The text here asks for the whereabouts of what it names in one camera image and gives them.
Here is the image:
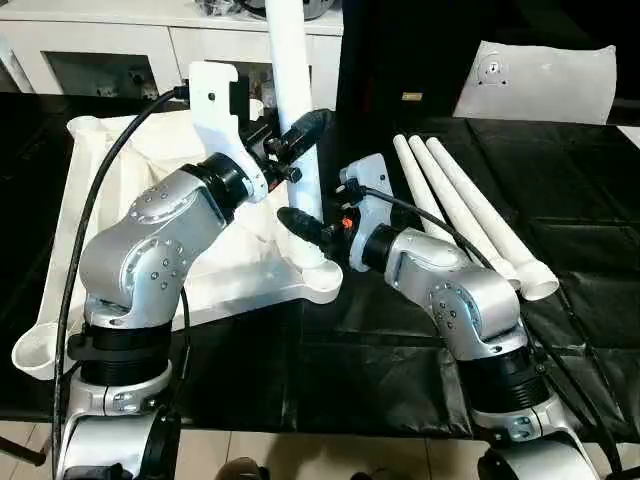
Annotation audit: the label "white plastic table leg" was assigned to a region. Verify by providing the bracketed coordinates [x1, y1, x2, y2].
[392, 132, 459, 241]
[264, 0, 326, 271]
[408, 134, 524, 294]
[425, 137, 560, 302]

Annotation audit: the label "white plastic table top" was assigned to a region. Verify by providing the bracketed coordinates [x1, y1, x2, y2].
[10, 113, 344, 384]

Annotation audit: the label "grey helmet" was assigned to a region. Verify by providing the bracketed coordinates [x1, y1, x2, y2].
[249, 0, 331, 21]

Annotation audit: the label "black box with gold label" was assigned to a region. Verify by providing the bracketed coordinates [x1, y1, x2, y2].
[335, 0, 481, 119]

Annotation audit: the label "black table mat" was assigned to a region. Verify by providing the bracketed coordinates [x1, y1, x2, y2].
[0, 89, 640, 446]

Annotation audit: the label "black tangled items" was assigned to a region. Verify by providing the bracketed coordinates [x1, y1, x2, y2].
[197, 0, 236, 16]

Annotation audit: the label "white glass-door cabinet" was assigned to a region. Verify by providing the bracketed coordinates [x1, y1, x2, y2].
[0, 0, 346, 99]

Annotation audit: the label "white bag with round fitting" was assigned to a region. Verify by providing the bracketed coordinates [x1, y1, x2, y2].
[452, 39, 617, 126]

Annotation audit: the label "dark robot left foot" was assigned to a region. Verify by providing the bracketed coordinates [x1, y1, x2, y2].
[219, 457, 269, 480]

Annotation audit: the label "black metal stand leg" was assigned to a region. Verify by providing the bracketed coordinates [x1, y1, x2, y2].
[0, 433, 49, 466]

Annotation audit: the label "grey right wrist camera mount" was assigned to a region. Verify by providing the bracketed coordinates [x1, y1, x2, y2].
[338, 153, 392, 274]

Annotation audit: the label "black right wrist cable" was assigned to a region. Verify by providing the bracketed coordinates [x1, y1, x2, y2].
[357, 184, 624, 474]

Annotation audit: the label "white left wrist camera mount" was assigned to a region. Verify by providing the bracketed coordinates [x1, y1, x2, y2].
[188, 60, 266, 204]

